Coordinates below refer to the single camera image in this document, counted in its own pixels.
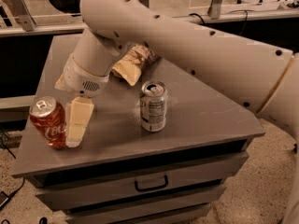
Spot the black floor cable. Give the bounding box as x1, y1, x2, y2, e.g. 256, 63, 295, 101
0, 126, 26, 212

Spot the silver green soda can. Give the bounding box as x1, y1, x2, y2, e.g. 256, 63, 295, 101
139, 80, 168, 132

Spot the black drawer handle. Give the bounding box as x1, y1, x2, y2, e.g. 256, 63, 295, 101
134, 175, 169, 192

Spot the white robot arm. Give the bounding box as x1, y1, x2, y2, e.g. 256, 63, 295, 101
55, 0, 299, 139

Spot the grey drawer cabinet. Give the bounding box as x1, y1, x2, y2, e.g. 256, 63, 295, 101
11, 33, 266, 224

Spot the red coke can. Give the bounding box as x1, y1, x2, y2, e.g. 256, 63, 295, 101
29, 96, 66, 149

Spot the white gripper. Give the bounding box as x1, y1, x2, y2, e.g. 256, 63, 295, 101
54, 55, 108, 147

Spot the brown chip bag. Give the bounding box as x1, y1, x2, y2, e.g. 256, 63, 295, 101
112, 45, 160, 86

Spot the black cable on wall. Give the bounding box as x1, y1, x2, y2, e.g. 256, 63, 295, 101
188, 10, 249, 37

